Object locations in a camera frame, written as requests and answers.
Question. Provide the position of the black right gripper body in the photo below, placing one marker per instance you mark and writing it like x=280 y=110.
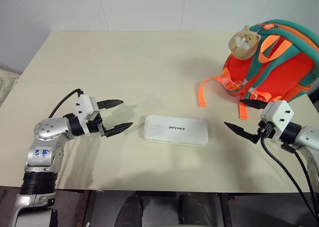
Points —
x=263 y=131

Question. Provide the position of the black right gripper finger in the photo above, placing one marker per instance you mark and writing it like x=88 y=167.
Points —
x=238 y=130
x=253 y=103

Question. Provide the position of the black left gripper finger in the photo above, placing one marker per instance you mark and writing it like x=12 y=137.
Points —
x=109 y=103
x=119 y=129

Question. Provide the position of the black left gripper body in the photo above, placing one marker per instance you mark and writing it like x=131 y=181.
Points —
x=96 y=123

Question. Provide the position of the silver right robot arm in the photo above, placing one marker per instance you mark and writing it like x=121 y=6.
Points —
x=302 y=140

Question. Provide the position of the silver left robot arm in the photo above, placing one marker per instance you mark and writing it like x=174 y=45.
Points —
x=47 y=132

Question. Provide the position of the orange and green backpack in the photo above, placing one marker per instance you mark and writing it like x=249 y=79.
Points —
x=271 y=67

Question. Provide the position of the white rectangular case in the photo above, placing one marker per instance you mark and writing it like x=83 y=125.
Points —
x=176 y=134

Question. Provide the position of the tan hamster plush toy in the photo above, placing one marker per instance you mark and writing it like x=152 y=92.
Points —
x=243 y=44

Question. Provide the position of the dark rounded robot foot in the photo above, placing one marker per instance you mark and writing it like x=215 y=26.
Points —
x=195 y=210
x=130 y=210

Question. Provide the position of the beige quilted cloth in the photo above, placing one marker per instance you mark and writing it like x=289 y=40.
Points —
x=6 y=83

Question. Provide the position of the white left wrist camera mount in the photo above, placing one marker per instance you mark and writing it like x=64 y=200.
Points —
x=84 y=107

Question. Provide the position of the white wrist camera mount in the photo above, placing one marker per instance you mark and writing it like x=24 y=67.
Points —
x=84 y=107
x=276 y=115

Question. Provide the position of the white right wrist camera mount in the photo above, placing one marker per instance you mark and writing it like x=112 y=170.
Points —
x=276 y=115

